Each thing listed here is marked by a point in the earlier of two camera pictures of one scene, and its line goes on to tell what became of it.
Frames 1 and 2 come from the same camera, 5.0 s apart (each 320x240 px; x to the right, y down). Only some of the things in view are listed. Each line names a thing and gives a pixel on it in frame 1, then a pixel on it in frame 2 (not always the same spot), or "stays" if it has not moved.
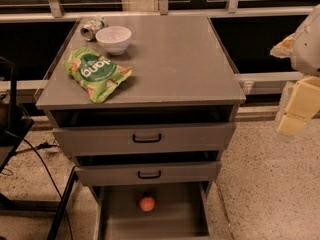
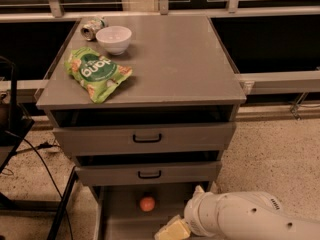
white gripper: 307,50 to 194,210
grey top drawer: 131,132 stays
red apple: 147,204 stays
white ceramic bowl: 114,39 stays
